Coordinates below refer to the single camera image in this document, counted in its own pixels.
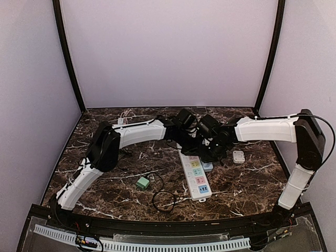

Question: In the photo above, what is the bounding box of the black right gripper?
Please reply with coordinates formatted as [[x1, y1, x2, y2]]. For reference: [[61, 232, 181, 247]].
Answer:
[[198, 139, 229, 163]]

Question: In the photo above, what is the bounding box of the grey-blue power strip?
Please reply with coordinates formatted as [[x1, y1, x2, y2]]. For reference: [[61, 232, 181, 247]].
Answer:
[[202, 162, 213, 173]]

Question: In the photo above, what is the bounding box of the white cube charger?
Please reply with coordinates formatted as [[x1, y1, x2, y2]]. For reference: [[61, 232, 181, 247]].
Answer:
[[233, 150, 245, 164]]

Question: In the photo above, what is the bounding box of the white multicolour power strip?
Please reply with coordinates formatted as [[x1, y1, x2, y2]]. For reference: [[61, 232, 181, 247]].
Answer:
[[176, 144, 212, 203]]

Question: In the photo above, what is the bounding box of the green plug adapter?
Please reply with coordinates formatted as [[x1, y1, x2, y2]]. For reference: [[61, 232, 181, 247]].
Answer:
[[136, 177, 150, 190]]

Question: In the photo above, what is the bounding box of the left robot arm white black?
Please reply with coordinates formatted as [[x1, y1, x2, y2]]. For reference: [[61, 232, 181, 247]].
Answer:
[[50, 109, 198, 229]]

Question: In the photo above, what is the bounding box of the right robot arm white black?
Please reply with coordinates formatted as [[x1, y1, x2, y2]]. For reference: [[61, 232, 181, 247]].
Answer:
[[197, 109, 326, 228]]

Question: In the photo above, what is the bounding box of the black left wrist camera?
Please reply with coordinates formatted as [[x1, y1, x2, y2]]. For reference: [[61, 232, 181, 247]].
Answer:
[[176, 108, 197, 130]]

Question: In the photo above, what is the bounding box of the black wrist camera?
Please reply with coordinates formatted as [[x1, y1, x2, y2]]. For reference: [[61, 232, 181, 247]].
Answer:
[[197, 114, 221, 139], [176, 108, 197, 130]]

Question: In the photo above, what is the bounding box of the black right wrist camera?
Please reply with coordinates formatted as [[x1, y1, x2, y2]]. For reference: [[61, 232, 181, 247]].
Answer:
[[197, 114, 221, 139]]

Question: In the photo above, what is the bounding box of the thin black cable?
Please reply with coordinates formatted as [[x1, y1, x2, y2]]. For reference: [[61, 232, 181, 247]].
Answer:
[[146, 172, 177, 213]]

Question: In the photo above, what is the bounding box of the white slotted cable duct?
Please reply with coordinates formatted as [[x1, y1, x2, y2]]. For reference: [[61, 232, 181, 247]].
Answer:
[[34, 224, 250, 251]]

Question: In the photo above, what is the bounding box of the black front table rail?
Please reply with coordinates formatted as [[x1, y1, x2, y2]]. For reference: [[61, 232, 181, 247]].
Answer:
[[28, 203, 316, 238]]

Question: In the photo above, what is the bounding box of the black right frame post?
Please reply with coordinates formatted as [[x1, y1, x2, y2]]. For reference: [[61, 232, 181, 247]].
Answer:
[[254, 0, 286, 114]]

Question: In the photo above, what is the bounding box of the black frame post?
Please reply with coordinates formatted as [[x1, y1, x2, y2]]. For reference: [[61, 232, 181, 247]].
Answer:
[[254, 0, 286, 114], [52, 0, 86, 113]]

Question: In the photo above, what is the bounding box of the black left frame post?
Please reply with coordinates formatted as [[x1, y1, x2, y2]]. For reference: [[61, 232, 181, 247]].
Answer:
[[52, 0, 86, 113]]

